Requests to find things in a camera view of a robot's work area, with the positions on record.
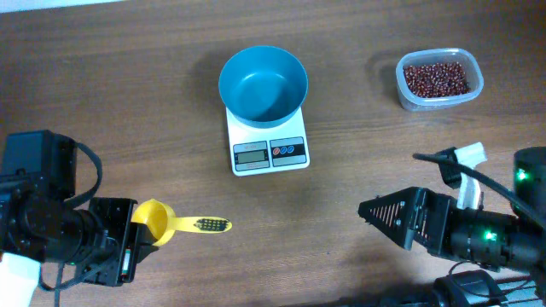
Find white digital kitchen scale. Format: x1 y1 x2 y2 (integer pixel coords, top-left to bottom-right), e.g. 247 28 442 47
226 107 311 177

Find yellow measuring scoop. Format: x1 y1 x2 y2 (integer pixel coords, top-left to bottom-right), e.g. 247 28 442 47
131 199 232 246

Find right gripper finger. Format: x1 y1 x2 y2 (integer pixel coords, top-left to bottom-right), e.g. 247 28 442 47
367 216 415 251
357 187 422 230

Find red beans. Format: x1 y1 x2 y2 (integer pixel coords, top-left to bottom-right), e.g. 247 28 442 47
403 62 470 98

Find clear plastic container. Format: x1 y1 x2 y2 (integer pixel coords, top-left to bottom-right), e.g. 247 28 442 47
395 48 485 112

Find teal plastic bowl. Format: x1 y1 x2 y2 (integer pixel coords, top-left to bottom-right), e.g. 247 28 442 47
218 45 309 129

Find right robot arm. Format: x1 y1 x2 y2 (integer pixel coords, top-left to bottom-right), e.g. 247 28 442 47
357 142 545 306

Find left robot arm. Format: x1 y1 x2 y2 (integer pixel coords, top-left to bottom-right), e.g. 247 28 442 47
1 130 159 306

